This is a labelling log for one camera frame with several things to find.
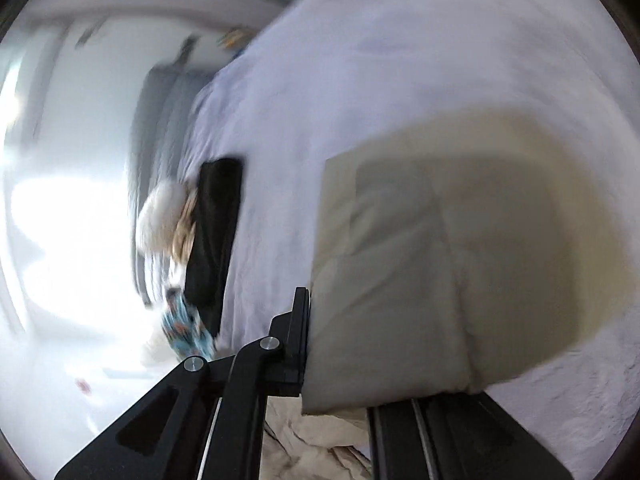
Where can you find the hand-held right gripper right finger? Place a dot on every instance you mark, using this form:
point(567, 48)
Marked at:
point(450, 440)

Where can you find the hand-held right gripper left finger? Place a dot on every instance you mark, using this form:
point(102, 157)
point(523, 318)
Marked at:
point(295, 345)

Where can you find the beige puffer jacket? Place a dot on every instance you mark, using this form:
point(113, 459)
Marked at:
point(450, 260)

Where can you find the blue patterned cloth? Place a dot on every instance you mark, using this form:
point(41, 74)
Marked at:
point(185, 327)

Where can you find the black folded cloth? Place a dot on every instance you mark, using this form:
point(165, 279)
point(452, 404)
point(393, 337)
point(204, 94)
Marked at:
point(212, 240)

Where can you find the white fluffy plush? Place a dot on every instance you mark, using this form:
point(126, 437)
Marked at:
point(156, 220)

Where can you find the grey ribbed bed base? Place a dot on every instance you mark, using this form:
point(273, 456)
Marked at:
point(155, 125)

